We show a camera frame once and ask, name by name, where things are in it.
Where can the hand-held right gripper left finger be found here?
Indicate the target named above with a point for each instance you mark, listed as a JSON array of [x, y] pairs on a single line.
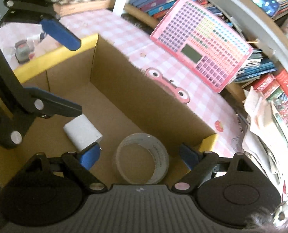
[[90, 156]]

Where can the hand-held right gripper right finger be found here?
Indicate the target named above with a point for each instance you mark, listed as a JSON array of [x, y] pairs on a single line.
[[188, 156]]

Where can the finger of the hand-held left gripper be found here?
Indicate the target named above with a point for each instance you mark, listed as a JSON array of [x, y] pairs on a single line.
[[59, 104], [61, 35]]

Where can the white charger block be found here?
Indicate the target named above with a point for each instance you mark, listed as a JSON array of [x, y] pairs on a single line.
[[82, 133]]

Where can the clear tape roll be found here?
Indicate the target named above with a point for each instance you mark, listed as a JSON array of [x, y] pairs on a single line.
[[159, 156]]

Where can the yellow-edged cardboard box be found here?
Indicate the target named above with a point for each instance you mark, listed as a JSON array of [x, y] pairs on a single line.
[[139, 97]]

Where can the wooden chessboard box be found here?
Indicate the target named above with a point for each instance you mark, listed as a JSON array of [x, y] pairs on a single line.
[[85, 6]]

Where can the small bottle on table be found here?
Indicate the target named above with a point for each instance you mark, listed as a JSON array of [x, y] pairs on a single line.
[[24, 51]]

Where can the white bookshelf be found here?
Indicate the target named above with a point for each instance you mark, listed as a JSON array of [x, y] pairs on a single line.
[[124, 2]]

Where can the pink checkered tablecloth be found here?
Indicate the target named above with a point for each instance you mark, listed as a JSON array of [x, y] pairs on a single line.
[[182, 77]]

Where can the pile of papers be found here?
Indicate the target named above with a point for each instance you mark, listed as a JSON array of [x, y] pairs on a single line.
[[260, 123]]

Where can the grey furry cloth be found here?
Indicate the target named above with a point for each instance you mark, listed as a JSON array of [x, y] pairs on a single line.
[[267, 219]]

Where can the stack of blue books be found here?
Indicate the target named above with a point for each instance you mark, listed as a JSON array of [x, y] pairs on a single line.
[[255, 68]]

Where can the pink toy keyboard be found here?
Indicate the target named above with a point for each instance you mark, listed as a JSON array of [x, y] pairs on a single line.
[[207, 41]]

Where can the red box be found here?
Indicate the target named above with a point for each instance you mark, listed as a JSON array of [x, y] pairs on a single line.
[[284, 82]]

